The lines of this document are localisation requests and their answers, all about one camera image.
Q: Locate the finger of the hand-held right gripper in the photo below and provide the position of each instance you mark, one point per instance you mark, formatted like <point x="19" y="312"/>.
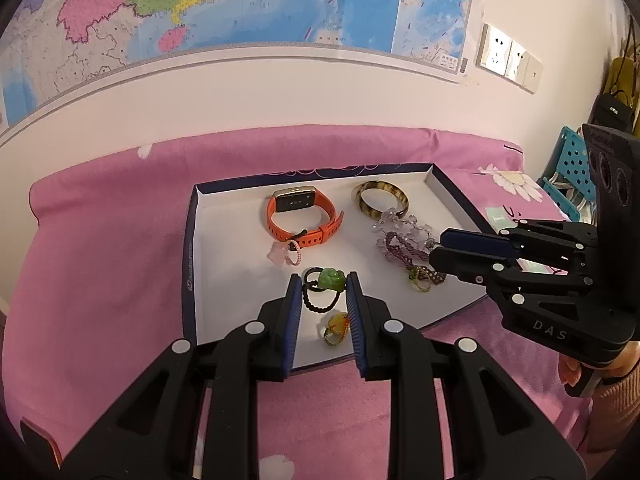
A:
<point x="475" y="241"/>
<point x="465" y="265"/>

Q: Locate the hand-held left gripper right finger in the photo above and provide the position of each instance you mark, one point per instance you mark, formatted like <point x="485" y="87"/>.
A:
<point x="356" y="330"/>

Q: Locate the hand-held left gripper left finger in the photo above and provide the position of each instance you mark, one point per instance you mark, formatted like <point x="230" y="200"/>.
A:
<point x="294" y="330"/>

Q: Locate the white box with blue rim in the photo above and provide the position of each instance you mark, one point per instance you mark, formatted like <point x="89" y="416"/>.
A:
<point x="235" y="260"/>

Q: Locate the person's right forearm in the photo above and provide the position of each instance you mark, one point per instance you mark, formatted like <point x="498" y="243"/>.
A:
<point x="617" y="410"/>

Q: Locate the person's right hand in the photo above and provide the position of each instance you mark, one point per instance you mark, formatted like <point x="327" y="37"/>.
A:
<point x="570" y="372"/>

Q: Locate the tortoiseshell bangle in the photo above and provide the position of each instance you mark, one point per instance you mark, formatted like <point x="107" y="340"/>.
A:
<point x="387" y="187"/>

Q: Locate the blue plastic basket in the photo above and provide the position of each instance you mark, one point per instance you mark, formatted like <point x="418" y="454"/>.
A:
<point x="572" y="160"/>

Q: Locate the orange smartwatch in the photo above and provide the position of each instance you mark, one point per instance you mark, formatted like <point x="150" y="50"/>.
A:
<point x="295" y="202"/>

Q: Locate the black hanging bag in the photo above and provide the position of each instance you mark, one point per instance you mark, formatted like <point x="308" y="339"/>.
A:
<point x="612" y="110"/>

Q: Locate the yellow hanging bag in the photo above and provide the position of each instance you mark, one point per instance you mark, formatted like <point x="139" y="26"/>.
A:
<point x="622" y="72"/>

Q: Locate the pink printed blanket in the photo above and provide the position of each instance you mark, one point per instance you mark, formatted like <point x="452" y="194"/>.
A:
<point x="110" y="240"/>

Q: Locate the dark orange-edged object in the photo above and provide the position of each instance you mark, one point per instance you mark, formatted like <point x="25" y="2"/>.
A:
<point x="37" y="442"/>

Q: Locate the white wall socket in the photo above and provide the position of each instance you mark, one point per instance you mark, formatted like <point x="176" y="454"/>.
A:
<point x="494" y="49"/>
<point x="516" y="62"/>
<point x="533" y="74"/>

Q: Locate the colourful wall map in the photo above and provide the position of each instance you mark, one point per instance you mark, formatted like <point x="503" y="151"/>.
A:
<point x="250" y="5"/>

